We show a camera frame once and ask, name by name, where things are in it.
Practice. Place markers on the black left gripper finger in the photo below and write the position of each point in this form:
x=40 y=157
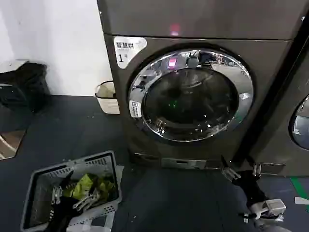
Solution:
x=57 y=193
x=84 y=201

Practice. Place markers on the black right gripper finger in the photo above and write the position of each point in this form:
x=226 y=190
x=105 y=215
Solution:
x=229 y=172
x=257 y=169

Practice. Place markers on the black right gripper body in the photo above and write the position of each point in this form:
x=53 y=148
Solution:
x=249 y=186

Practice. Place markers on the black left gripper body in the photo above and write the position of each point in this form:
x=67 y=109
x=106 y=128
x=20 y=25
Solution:
x=65 y=212

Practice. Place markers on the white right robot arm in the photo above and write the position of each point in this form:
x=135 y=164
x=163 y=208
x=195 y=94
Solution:
x=270 y=207

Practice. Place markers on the yellow-green garment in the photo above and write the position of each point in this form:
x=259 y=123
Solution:
x=83 y=184

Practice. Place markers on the grey plastic laundry basket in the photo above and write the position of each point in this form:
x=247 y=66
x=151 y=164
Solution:
x=33 y=193

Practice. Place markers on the grey dryer without label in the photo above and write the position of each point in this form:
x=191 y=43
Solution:
x=272 y=135

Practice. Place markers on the green floor tape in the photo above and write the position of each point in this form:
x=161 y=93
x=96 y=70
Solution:
x=300 y=186

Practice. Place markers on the white paper scrap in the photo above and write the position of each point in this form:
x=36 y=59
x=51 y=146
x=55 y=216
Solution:
x=301 y=201

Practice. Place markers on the round glass door plain dryer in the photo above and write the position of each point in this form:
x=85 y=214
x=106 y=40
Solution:
x=301 y=125

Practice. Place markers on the tan wooden board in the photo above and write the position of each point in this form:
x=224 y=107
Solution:
x=9 y=142

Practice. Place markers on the round chrome glass dryer door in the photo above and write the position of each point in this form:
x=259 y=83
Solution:
x=190 y=101

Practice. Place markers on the white plastic bin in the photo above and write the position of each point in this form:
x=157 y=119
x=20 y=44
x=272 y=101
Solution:
x=108 y=104

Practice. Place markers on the small white door sticker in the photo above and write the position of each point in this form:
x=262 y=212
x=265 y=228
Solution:
x=135 y=109

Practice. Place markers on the black bag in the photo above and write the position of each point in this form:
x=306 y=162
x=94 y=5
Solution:
x=29 y=82

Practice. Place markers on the grey dryer with number label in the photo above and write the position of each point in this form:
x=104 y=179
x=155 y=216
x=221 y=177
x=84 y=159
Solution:
x=193 y=24

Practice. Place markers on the white number label sticker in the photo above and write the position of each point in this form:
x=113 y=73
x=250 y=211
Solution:
x=125 y=52

